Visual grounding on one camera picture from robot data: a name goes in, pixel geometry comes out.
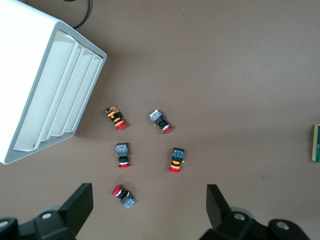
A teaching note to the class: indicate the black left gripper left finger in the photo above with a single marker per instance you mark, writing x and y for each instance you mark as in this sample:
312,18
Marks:
72,212

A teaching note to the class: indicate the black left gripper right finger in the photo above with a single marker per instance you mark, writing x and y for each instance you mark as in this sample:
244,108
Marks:
220,212

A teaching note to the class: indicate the red mushroom button blue block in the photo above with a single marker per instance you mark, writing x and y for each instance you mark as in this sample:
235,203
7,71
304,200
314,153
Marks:
127,198
122,150
160,120

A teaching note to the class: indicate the red button striped collar blue block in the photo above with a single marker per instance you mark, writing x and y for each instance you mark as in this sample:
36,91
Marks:
176,162

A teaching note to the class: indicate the red button striped collar orange block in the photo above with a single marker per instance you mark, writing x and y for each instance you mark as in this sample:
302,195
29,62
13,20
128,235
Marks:
115,117

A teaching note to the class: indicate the brown paper table cover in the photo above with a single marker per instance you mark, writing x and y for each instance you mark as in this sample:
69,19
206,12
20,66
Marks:
212,62

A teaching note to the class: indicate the white slotted storage box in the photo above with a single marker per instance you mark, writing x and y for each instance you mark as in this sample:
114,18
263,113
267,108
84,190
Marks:
25,62

